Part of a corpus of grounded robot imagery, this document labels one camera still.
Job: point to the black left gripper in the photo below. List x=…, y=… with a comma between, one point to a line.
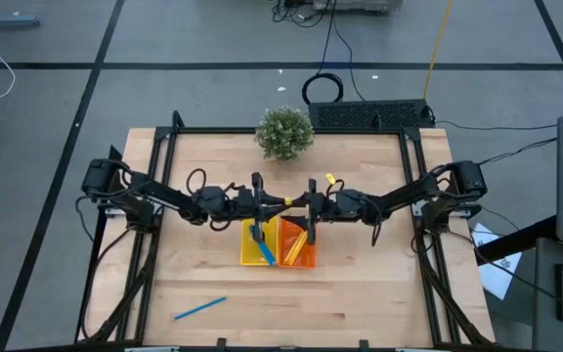
x=258, y=186

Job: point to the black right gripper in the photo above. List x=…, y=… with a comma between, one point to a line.
x=312, y=234

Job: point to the blue pencil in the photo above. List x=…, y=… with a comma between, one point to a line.
x=268, y=254
x=200, y=308

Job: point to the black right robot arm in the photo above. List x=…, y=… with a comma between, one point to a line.
x=399, y=195

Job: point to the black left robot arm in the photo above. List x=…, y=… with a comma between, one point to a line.
x=164, y=195

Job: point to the orange plastic basket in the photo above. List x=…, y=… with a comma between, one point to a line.
x=308, y=256

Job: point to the yellow plastic basket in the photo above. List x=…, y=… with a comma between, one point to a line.
x=247, y=254

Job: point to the green potted plant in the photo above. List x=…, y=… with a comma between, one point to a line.
x=284, y=132

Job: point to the white paper sheet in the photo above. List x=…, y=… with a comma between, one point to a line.
x=499, y=274

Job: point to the grey equipment case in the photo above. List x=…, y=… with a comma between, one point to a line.
x=355, y=5

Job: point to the grey desk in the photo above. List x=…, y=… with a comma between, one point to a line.
x=545, y=293

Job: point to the grey table foot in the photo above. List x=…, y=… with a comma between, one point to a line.
x=8, y=20

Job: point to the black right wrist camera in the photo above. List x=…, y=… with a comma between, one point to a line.
x=328, y=204

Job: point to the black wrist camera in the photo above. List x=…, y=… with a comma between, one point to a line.
x=328, y=204
x=243, y=198

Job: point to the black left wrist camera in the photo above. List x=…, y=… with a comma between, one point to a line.
x=243, y=198

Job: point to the black aluminium table frame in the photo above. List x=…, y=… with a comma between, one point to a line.
x=359, y=131

